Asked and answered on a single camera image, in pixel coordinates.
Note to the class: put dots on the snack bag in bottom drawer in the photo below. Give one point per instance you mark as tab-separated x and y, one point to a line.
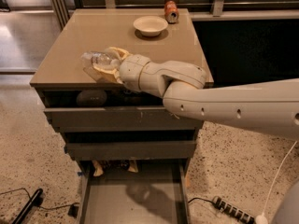
101	166

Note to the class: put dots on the dark items in top drawer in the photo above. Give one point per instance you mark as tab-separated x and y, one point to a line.
126	98

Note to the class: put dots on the black bar on floor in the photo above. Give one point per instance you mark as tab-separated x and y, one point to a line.
34	201

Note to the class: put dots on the black power adapter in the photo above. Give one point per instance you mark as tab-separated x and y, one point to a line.
73	210

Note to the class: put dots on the clear plastic water bottle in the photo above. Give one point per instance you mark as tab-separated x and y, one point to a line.
106	60

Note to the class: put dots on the grey middle drawer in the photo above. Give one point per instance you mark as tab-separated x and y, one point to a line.
131	150

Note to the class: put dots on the black power strip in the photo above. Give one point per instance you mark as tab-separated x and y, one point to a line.
232	211

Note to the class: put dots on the grey three-drawer cabinet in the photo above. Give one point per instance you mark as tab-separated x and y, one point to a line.
61	77

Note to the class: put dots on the orange soda can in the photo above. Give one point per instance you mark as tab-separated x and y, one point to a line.
171	12

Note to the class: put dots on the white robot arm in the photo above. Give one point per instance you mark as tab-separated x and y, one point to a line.
269	107

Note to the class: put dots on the white paper bowl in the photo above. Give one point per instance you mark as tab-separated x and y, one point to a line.
150	26

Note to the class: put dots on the grey open bottom drawer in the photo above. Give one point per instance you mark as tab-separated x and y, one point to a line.
154	195

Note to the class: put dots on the brown round object in drawer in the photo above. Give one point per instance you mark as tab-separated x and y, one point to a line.
91	98

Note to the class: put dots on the grey top drawer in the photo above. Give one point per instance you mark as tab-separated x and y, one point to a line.
117	119

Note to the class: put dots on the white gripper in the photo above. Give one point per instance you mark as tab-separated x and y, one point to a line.
131	69

